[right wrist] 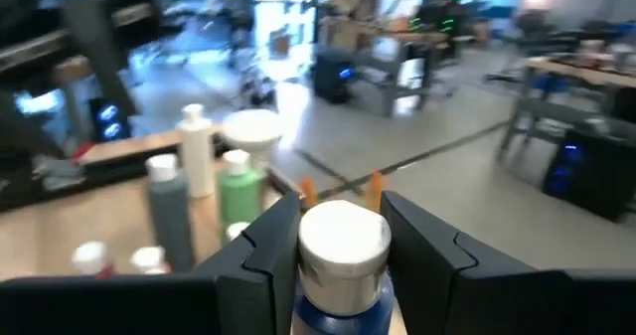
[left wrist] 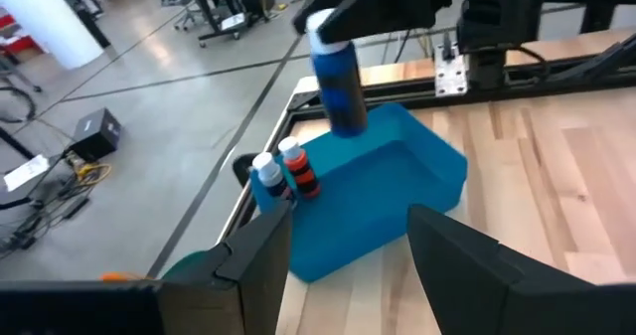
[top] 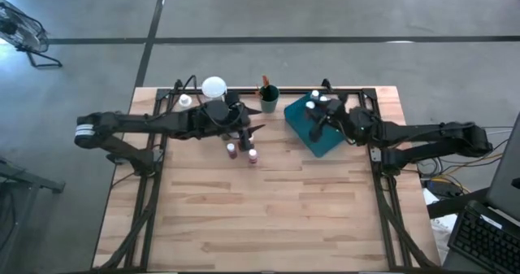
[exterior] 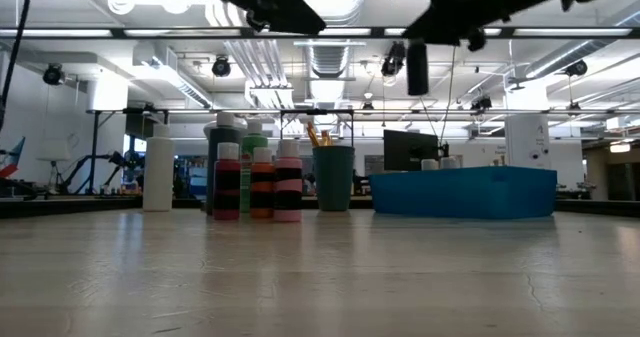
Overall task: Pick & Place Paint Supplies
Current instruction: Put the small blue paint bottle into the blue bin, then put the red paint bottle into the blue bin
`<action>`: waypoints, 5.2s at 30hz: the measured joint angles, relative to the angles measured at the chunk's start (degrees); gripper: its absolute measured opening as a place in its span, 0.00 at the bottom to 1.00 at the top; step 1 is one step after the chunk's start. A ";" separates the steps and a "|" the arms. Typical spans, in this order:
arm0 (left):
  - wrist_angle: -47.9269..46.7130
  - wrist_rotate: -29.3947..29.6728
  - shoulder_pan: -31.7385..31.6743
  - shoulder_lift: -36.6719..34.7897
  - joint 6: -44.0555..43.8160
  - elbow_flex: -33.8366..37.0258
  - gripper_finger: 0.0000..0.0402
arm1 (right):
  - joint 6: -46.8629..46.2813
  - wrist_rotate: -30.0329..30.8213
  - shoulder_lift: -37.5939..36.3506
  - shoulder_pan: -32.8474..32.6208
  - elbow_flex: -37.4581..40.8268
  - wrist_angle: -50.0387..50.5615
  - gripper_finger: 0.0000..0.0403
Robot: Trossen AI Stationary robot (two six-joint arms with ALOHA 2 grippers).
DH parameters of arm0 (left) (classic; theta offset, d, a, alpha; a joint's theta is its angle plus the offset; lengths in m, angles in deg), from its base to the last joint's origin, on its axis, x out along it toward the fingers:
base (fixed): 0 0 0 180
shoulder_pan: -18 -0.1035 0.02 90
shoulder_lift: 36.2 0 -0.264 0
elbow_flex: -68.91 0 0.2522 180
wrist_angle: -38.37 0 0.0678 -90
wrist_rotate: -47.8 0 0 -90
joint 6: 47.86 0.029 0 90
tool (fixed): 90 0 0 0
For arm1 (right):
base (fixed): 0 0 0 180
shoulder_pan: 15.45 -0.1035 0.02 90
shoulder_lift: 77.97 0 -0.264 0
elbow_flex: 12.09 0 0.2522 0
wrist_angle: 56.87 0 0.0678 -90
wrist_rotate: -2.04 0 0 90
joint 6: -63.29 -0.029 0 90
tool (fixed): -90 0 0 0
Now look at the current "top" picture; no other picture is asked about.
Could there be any dark computer screen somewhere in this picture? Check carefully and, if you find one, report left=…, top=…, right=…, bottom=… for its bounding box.
left=485, top=111, right=520, bottom=223

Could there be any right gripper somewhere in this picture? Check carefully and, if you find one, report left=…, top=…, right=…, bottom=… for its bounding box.
left=308, top=98, right=354, bottom=144

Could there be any blue plastic bin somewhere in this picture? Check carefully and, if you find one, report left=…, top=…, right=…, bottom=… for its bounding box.
left=283, top=93, right=354, bottom=159

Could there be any green plastic cup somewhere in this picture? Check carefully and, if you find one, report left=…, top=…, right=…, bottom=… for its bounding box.
left=259, top=84, right=280, bottom=114

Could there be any white crumpled paper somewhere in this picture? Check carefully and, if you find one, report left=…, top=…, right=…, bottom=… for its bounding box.
left=422, top=186, right=458, bottom=246

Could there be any black power adapter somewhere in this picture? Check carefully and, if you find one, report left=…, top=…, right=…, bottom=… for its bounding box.
left=430, top=176, right=464, bottom=198

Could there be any black keyboard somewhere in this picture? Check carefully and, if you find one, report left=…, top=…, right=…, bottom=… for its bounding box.
left=448, top=200, right=520, bottom=274

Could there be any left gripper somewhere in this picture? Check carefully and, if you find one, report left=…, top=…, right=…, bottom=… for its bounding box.
left=214, top=102, right=267, bottom=140

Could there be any black metal stand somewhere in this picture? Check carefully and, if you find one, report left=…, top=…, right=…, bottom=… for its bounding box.
left=0, top=156, right=66, bottom=267

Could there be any black aluminium table frame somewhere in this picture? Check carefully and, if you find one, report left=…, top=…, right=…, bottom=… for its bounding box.
left=92, top=86, right=442, bottom=272

